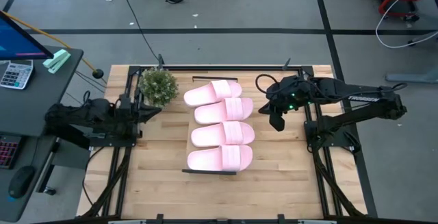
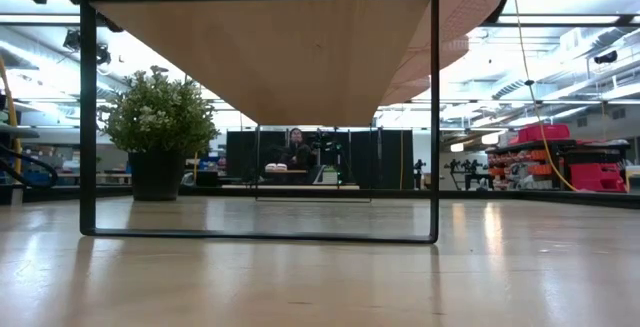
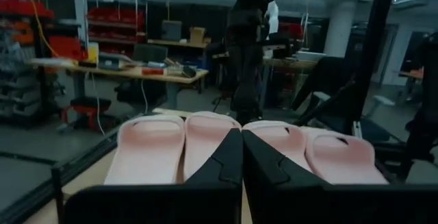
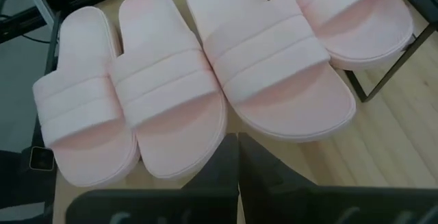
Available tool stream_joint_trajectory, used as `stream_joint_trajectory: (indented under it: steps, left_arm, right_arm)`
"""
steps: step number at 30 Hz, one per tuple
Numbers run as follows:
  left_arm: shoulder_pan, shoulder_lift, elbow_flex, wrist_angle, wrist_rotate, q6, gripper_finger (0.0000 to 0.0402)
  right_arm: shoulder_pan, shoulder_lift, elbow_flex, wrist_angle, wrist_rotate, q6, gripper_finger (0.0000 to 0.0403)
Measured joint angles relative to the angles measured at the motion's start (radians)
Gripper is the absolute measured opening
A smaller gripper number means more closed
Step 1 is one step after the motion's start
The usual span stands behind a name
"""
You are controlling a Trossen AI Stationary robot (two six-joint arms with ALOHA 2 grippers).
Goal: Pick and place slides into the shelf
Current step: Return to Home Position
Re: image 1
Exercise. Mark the green potted plant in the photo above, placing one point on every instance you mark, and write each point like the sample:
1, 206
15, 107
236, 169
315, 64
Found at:
158, 87

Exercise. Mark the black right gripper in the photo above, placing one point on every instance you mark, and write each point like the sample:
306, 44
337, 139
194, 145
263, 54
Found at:
287, 92

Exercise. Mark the black computer monitor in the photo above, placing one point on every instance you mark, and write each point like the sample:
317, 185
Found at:
17, 42

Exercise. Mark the black computer mouse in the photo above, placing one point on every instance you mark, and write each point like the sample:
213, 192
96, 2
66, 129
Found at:
21, 181

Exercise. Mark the backlit black keyboard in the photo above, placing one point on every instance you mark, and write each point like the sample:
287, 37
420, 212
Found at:
8, 150

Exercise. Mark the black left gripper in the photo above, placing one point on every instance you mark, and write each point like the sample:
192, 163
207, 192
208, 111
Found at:
131, 114

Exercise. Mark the black desk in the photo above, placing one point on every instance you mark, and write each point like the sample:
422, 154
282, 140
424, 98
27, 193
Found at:
34, 107

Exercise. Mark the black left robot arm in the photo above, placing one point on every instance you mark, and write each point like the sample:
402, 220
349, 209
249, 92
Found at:
78, 121

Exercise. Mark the wooden shelf with black frame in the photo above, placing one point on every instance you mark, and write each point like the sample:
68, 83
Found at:
208, 172

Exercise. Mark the pink slide sandal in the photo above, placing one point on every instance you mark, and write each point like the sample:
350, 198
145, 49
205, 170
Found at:
222, 135
219, 159
222, 111
205, 95

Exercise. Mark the grey desk calculator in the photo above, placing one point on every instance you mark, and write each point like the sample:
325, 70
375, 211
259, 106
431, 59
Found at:
15, 75

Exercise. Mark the mint green stapler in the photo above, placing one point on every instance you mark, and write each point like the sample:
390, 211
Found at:
56, 60

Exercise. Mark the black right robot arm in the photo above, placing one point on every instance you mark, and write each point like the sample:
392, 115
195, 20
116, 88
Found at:
359, 97

